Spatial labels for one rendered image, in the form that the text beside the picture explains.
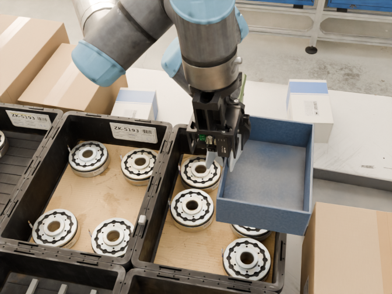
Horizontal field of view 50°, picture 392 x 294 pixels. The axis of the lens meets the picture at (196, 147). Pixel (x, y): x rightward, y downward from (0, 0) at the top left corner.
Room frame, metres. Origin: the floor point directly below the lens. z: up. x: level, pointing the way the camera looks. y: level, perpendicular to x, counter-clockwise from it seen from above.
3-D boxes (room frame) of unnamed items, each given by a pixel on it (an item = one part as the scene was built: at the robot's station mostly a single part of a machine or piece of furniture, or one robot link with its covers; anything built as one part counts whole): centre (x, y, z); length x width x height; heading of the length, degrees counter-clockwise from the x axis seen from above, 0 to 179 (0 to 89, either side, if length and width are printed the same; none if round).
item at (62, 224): (0.51, 0.33, 0.86); 0.05 x 0.05 x 0.01
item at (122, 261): (0.60, 0.24, 0.92); 0.40 x 0.30 x 0.02; 167
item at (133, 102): (0.97, 0.20, 0.75); 0.20 x 0.12 x 0.09; 171
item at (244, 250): (0.41, -0.10, 0.86); 0.05 x 0.05 x 0.01
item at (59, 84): (1.07, 0.38, 0.78); 0.30 x 0.22 x 0.16; 163
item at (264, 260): (0.41, -0.10, 0.86); 0.10 x 0.10 x 0.01
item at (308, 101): (0.97, -0.37, 0.75); 0.20 x 0.12 x 0.09; 173
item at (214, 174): (0.65, -0.01, 0.86); 0.10 x 0.10 x 0.01
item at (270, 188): (0.46, -0.12, 1.10); 0.20 x 0.15 x 0.07; 166
